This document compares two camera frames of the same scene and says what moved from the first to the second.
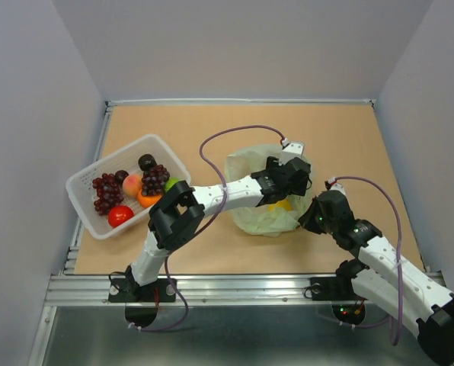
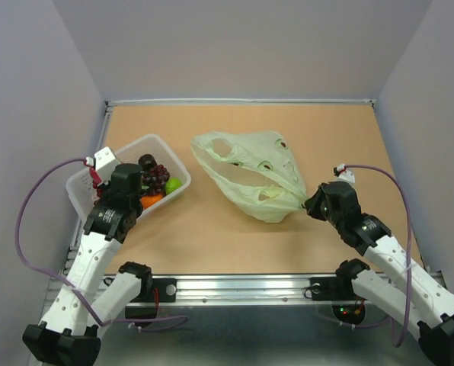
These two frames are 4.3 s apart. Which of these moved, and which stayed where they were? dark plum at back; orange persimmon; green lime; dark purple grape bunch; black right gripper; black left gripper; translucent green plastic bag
Moved: black right gripper; translucent green plastic bag; black left gripper
Stayed: orange persimmon; dark purple grape bunch; green lime; dark plum at back
